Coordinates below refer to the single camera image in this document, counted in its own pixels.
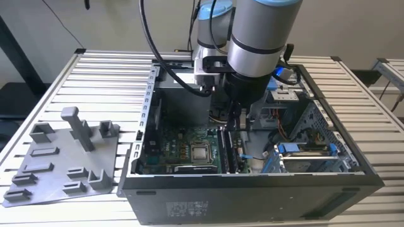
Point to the grey power supply unit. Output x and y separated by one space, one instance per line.
183 106

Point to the black open PC case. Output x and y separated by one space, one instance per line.
220 201

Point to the grey plastic parts rack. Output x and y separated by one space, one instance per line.
56 156

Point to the black graphics card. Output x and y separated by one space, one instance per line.
195 168

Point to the blue drive latch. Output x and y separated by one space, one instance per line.
272 86

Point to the black table corner cap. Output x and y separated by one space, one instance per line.
80 50
335 58
383 60

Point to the black box beyond table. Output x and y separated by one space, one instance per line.
363 78

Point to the green motherboard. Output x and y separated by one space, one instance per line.
176 142

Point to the grey disk bay cage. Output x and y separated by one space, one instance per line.
344 160

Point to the silver drive bracket plate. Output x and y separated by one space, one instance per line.
284 95

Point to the blue disk carrier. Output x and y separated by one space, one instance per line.
288 147

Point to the black CPU socket frame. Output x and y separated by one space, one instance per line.
200 143

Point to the small grey wrist camera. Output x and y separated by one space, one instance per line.
286 74

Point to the neighbouring metal slat table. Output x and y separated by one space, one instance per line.
392 75

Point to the black hanging rod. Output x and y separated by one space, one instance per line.
87 4

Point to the white silver wrist camera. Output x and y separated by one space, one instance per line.
202 79

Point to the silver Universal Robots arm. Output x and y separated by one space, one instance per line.
262 35

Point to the silver CPU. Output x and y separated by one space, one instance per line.
200 154

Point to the grey metal drive cage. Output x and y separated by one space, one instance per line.
278 106

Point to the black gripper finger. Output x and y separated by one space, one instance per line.
246 119
234 118

